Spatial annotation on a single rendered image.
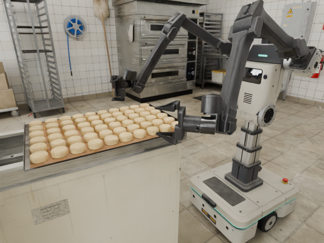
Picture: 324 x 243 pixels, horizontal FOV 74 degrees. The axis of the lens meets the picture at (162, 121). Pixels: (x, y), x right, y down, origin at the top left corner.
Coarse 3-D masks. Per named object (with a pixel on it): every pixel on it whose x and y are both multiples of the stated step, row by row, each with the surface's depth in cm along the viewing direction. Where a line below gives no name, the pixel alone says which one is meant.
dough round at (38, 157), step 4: (36, 152) 67; (40, 152) 67; (44, 152) 67; (32, 156) 65; (36, 156) 65; (40, 156) 65; (44, 156) 66; (48, 156) 68; (32, 160) 65; (36, 160) 64; (40, 160) 65; (44, 160) 66
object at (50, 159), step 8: (72, 120) 99; (64, 136) 83; (152, 136) 83; (48, 144) 77; (104, 144) 77; (120, 144) 77; (48, 152) 71; (88, 152) 71; (48, 160) 67; (56, 160) 67
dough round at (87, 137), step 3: (84, 135) 79; (87, 135) 79; (90, 135) 79; (93, 135) 79; (96, 135) 80; (84, 138) 78; (87, 138) 78; (90, 138) 78; (93, 138) 78; (96, 138) 79; (87, 141) 78
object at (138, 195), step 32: (128, 160) 82; (160, 160) 90; (0, 192) 63; (32, 192) 68; (64, 192) 73; (96, 192) 79; (128, 192) 87; (160, 192) 95; (0, 224) 66; (32, 224) 71; (64, 224) 77; (96, 224) 84; (128, 224) 92; (160, 224) 102
